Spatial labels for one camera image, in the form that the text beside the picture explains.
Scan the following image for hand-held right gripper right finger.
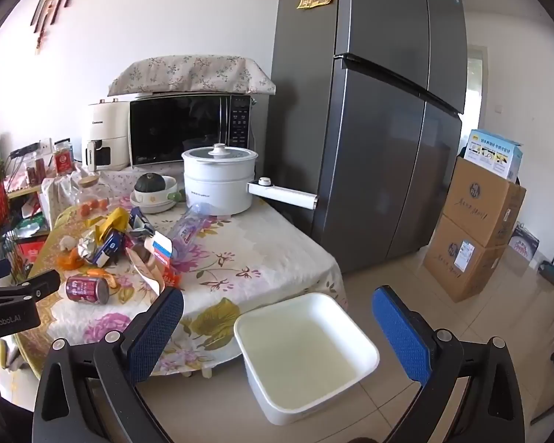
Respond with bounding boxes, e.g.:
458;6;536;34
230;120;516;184
372;285;529;443

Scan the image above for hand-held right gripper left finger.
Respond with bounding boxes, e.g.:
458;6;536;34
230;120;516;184
31;287;185;443

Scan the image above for blue biscuit box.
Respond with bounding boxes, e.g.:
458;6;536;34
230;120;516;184
93;231;123;265

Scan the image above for white plastic bin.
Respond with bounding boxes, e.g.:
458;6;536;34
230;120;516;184
233;292;380;426

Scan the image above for yellow snack wrapper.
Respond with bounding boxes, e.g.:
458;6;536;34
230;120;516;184
96;207;131;246

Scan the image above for red gift box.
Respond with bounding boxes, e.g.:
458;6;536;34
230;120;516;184
17;239;48;265

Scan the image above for orange peel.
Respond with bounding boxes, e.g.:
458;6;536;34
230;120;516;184
87;268;118;287
58;248;86;269

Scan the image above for red drink can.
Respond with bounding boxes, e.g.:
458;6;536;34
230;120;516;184
65;274;110;304

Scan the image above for green packet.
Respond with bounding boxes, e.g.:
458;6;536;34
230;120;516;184
16;220;45;239

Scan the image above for white brown paper bag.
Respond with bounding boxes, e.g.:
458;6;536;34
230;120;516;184
126;244;168;297

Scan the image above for silver foil wrapper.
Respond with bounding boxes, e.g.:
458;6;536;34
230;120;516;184
78;227;103;260

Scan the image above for white box red blue label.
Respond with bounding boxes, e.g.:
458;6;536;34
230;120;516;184
148;233;174;272

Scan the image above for wooden shelf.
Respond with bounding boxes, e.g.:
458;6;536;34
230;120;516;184
4;183;43;200

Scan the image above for cardboard box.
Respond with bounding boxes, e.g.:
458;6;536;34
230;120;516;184
422;214;507;304
442;156;527;247

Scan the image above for clear plastic bottle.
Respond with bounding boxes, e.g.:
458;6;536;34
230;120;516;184
167;203;214;254

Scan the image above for clear glass jar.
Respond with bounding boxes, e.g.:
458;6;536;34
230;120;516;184
74;176;112;207

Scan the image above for yellow floral tablecloth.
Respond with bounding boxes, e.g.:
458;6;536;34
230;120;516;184
16;194;348;380

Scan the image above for white small-flower cloth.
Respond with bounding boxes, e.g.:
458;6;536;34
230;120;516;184
41;166;185;213

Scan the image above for stacked white floral bowls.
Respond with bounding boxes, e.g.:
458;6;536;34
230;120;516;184
131;189;186;210

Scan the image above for flower print white bowl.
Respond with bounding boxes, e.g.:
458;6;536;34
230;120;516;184
136;176;178;205

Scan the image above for green pumpkin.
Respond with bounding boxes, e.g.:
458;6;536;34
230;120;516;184
135;173;168;193

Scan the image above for round print package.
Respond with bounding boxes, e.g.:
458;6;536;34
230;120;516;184
512;224;541;265

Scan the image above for white electric cooking pot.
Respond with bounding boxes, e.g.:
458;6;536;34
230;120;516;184
181;144;320;216

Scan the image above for white air fryer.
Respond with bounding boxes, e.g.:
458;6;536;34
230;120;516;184
82;98;134;172

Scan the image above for light blue product box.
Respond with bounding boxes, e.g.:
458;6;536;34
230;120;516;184
464;129;523;182

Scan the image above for black microwave oven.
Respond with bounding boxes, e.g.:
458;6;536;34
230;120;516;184
129;93;254;169

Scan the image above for grey refrigerator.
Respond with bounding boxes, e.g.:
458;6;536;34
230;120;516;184
270;0;468;274

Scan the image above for floral pillow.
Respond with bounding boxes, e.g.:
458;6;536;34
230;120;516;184
107;55;277;97

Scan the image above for black wire rack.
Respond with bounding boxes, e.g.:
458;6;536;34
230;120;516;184
2;230;29;283

